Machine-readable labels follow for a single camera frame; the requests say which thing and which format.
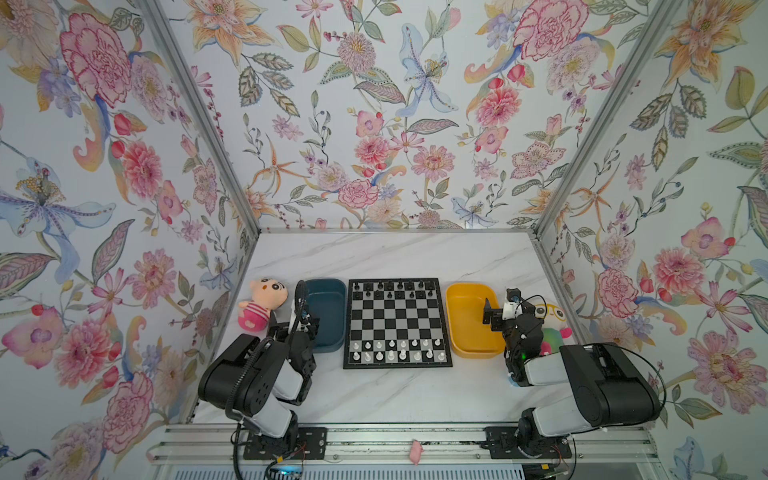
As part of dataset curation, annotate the aluminium frame post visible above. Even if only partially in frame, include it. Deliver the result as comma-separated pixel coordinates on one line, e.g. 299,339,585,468
137,0,261,238
531,1,680,240

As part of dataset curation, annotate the black white chess board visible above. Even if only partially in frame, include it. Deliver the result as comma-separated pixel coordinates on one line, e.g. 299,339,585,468
343,278,453,370

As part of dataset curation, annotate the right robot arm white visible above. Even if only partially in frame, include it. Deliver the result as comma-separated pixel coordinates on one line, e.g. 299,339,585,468
483,289,663,458

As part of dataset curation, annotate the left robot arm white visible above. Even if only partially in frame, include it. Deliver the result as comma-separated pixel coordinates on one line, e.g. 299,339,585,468
198,279,320,448

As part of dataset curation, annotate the aluminium frame post right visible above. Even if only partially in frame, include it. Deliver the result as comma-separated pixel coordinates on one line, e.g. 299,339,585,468
531,1,680,240

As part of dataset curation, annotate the plush doll toy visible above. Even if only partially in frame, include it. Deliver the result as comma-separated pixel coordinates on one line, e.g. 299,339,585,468
535,303,576,356

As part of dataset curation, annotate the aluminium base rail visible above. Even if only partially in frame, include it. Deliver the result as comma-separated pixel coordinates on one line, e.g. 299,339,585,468
147,422,658,466

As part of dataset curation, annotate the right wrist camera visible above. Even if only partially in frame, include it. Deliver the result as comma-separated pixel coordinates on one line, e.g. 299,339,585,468
502,302,521,321

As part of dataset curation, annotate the pink toy left side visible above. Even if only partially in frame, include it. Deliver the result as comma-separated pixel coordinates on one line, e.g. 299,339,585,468
238,278,288,333

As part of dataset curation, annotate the pink small toy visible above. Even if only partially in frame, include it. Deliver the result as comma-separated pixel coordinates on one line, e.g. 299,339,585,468
409,440,424,465

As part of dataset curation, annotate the yellow plastic bin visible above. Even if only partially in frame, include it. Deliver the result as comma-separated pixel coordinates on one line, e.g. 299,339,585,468
445,283,505,359

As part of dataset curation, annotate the teal plastic bin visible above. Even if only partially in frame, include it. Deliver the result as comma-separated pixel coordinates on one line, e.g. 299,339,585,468
306,278,347,353

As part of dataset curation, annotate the aluminium frame post left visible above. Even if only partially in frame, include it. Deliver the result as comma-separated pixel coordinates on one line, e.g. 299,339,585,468
137,0,261,238

